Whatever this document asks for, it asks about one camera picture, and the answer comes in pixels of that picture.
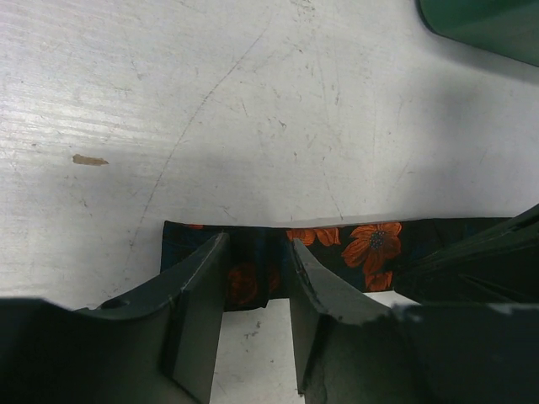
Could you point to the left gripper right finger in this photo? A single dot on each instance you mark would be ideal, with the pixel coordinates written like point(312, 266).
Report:
point(344, 342)

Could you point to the green compartment organizer tray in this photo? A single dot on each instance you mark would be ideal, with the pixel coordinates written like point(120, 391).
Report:
point(504, 27)

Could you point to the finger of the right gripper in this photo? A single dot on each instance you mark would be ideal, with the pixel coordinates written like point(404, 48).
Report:
point(498, 265)

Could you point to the black orange floral necktie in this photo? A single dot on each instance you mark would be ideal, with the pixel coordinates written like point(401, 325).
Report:
point(369, 256)

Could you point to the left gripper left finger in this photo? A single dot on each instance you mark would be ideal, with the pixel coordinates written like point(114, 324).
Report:
point(157, 343)

